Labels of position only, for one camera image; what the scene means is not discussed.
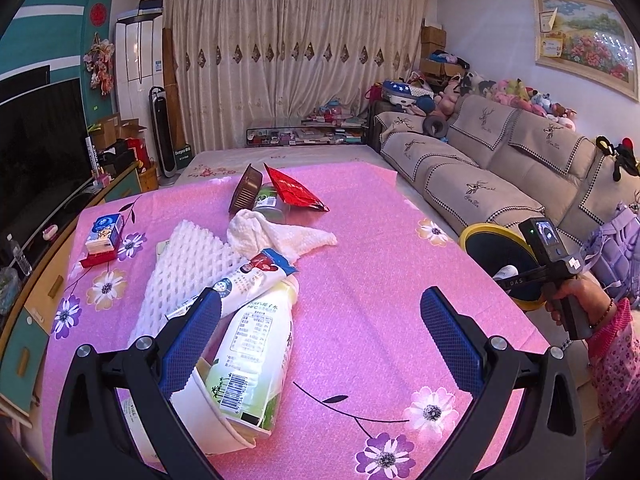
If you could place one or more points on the dark green carton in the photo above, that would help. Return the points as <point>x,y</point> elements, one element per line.
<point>182,152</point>

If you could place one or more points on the blue star patterned plush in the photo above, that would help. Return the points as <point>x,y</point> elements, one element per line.
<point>400,89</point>

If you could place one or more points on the brown plastic tray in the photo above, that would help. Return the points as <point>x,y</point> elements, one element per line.
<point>245,190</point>

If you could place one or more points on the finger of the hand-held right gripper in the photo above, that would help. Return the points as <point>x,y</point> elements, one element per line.
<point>522,278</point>

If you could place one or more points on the black red plush toy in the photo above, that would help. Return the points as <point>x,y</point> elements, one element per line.
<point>625,157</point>

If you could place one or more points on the purple backpack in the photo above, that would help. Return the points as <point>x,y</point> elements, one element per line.
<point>615,255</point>

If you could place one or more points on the small pink item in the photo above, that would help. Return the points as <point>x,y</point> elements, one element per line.
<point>50,232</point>

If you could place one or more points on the white paper bowl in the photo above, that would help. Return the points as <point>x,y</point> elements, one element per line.
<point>200,410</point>

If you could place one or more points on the flat red box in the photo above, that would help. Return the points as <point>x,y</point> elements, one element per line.
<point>97,260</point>

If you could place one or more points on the black tower fan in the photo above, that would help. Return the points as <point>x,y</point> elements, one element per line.
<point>165,130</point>

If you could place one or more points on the red round wall decoration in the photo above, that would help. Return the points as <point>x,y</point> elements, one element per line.
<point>99,13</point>

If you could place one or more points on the black television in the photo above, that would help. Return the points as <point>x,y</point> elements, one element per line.
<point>35,160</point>

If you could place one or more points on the person's right hand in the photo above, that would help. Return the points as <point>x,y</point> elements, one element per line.
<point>582,291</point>

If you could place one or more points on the low shelf with books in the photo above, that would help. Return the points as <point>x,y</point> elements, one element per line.
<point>300,136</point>

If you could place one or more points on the white juice bottle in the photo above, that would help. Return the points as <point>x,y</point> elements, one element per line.
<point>255,340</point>

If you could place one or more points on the white foam net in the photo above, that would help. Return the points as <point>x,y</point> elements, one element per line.
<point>175,265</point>

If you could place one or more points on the red snack bag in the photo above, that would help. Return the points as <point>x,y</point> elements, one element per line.
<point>295,190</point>

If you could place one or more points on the wooden bucket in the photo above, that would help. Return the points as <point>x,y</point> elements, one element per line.
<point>147,177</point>

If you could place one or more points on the clear water bottle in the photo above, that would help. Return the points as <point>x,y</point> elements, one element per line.
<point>20,260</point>

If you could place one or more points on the green labelled can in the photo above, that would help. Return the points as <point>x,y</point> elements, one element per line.
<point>267,201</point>

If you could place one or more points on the tall white printed carton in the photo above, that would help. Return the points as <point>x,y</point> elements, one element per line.
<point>93,157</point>

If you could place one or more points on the white cloth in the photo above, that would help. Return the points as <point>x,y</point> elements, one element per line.
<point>280,237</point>

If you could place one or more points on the red carton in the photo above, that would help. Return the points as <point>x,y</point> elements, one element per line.
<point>137,150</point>

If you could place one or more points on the person's right forearm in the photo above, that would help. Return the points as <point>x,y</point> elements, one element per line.
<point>617,365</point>

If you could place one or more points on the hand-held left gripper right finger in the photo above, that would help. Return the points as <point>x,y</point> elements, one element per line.
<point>450,340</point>

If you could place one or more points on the wooden board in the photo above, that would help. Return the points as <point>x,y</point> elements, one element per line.
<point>169,70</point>

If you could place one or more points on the open cardboard box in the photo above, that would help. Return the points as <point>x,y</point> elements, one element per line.
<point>120,130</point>

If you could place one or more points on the white snack packet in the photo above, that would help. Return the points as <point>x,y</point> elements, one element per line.
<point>245,280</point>

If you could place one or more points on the framed flower painting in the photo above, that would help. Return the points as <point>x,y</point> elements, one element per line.
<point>585,35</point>

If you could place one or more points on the hanging flower ornament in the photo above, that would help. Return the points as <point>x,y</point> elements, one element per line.
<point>100,62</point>

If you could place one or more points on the brown cardboard box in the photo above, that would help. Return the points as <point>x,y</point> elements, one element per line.
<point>432,35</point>
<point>440,67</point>

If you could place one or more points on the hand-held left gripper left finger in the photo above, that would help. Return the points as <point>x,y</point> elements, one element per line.
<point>192,340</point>

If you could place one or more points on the blue tissue pack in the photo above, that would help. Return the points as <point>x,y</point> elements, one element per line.
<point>105,232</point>

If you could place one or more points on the pink floral tablecloth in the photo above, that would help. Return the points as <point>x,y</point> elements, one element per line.
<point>360,270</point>

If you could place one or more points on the cream patterned curtain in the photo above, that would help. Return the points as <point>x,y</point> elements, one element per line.
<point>300,60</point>

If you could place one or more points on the beige sofa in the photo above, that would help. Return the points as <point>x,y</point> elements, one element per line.
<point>500,160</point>

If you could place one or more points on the wooden television cabinet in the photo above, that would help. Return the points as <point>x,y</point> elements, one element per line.
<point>30,335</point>

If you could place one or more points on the grey neck pillow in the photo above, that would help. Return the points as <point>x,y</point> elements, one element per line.
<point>435,125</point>

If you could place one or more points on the yellow rimmed black round stool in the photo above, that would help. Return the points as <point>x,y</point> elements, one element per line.
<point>487,255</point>

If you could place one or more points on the pile of plush toys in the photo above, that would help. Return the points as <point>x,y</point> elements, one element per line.
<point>515,92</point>

